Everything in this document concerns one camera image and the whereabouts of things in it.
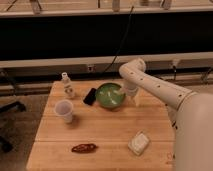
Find green ceramic bowl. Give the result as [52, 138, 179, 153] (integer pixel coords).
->
[95, 83, 126, 109]

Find black hanging cable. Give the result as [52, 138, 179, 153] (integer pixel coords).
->
[101, 4, 135, 74]

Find white packaged sponge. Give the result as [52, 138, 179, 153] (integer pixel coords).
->
[128, 131, 150, 156]

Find black rectangular object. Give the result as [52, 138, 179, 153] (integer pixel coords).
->
[83, 88, 96, 105]

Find clear plastic bottle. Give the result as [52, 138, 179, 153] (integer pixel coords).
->
[61, 72, 75, 99]

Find translucent plastic cup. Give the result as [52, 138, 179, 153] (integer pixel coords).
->
[54, 99, 74, 123]

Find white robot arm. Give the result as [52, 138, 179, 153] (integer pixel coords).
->
[119, 58, 213, 171]

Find dark red chili pepper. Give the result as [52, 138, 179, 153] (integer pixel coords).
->
[71, 143, 98, 153]

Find wall power outlet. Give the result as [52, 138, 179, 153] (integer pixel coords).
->
[88, 65, 94, 72]

